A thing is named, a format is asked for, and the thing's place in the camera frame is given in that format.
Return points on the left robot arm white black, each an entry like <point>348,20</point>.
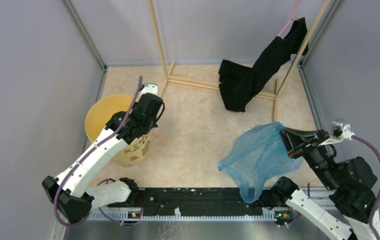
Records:
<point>70,192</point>

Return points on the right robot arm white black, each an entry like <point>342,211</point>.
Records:
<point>350,181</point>

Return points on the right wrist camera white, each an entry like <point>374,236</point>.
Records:
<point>341,131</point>

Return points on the blue plastic trash bag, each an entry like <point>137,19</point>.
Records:
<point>256,156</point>

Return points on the wooden drying rack frame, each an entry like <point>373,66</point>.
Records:
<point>279,84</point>

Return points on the black cloth garment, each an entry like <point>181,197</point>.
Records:
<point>238,84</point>

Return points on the yellow paper trash bin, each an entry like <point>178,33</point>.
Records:
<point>98,116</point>

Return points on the pink hanger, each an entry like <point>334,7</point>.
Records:
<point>292,17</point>

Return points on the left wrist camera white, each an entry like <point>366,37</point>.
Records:
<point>150,88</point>

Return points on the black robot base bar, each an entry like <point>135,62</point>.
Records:
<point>198,202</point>

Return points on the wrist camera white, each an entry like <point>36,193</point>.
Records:
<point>341,131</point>
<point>150,88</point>

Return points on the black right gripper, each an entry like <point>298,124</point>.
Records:
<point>291,141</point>

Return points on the white slotted cable duct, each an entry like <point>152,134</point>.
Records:
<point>125,216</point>

